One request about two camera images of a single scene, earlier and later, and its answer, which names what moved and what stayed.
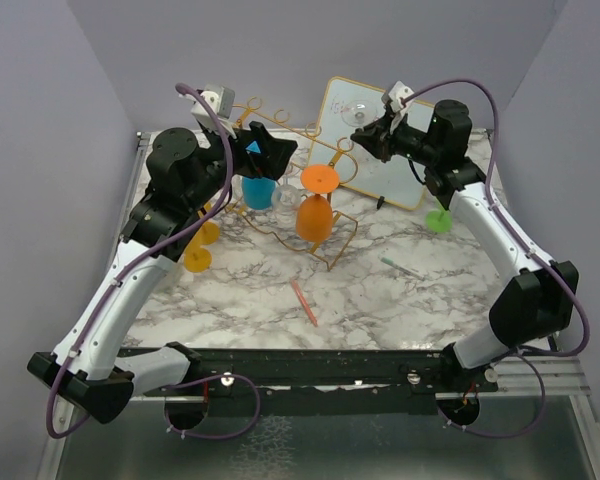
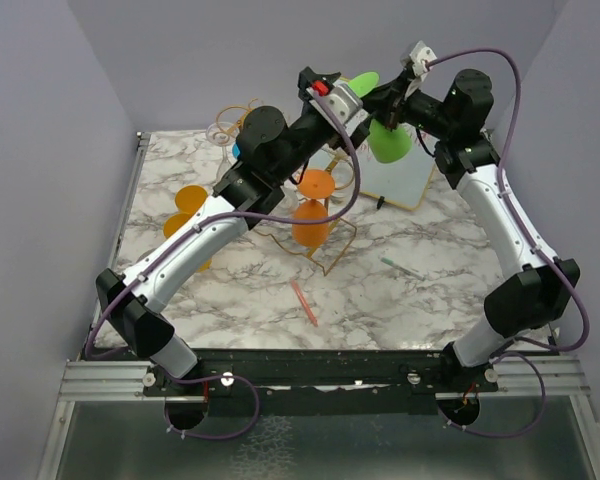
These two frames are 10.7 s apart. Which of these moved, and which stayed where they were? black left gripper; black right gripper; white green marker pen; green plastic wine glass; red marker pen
Moved: green plastic wine glass; black right gripper; black left gripper
Stayed: red marker pen; white green marker pen
